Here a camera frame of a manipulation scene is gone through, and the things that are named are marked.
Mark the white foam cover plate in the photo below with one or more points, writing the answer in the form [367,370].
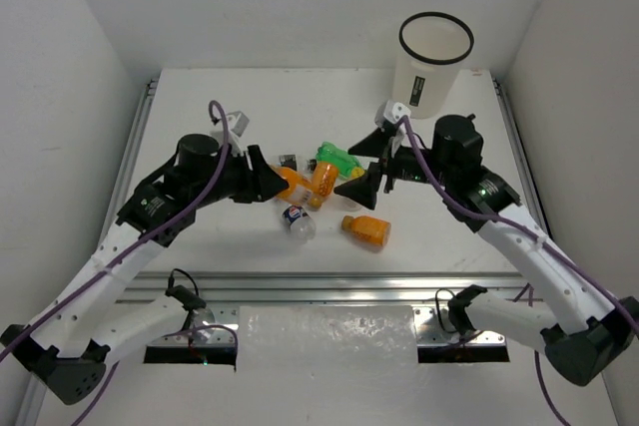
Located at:
[312,336]

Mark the left side rail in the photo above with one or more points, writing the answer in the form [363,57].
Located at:
[133,143]

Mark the green plastic bottle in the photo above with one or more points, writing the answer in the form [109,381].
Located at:
[345,162]

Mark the clear bottle black label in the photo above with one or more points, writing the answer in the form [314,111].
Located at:
[297,162]

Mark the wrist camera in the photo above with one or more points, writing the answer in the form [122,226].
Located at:
[237,123]
[389,115]

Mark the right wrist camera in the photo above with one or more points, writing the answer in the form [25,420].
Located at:
[389,115]

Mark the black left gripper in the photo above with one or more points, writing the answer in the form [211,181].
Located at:
[254,173]

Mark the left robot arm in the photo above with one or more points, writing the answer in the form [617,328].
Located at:
[69,346]

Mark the white bin black rim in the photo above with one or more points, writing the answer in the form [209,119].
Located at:
[431,49]

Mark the orange bottle brown cap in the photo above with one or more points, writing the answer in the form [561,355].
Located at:
[367,229]

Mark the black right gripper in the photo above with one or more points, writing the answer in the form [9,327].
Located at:
[363,189]

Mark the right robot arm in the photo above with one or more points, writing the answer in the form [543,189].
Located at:
[580,328]

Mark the orange juice bottle white label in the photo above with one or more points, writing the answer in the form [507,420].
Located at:
[299,189]

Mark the clear Pepsi bottle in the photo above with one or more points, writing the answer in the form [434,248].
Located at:
[299,224]

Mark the aluminium table edge rail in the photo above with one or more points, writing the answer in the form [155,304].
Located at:
[342,288]

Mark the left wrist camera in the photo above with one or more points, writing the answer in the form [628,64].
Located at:
[237,123]

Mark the clear bottle yellow cap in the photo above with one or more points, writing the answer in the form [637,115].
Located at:
[348,204]

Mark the orange bottle fruit label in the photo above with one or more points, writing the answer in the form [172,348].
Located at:
[322,183]

